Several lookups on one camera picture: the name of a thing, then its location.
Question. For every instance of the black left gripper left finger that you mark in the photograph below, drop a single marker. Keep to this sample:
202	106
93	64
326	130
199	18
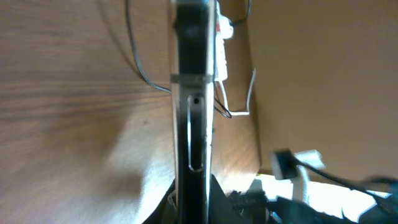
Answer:
166	212

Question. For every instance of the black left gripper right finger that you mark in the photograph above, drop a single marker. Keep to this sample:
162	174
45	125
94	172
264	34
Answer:
221	209

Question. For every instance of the black smartphone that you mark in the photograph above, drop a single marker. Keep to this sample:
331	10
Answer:
192	68

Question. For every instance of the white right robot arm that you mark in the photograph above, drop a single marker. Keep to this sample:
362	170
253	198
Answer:
273	201

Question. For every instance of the white power strip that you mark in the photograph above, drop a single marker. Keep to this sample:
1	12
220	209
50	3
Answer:
224	31

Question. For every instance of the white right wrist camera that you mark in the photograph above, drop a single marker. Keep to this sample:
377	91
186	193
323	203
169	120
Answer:
288	166

